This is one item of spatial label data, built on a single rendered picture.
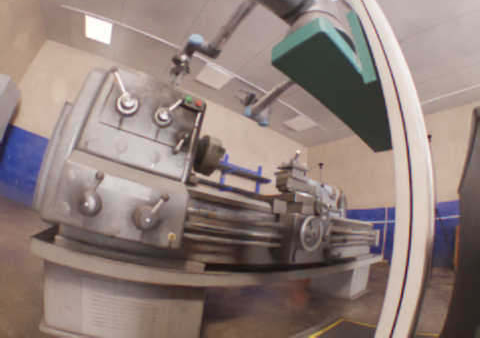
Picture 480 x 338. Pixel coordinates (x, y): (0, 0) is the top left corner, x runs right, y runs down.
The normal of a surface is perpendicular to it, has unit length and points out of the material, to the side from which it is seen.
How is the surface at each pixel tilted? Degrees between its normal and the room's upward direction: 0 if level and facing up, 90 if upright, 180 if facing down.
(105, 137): 90
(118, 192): 90
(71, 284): 90
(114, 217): 90
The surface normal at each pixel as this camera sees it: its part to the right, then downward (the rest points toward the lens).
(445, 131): -0.82, -0.29
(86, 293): 0.55, -0.18
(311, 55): -0.15, 0.94
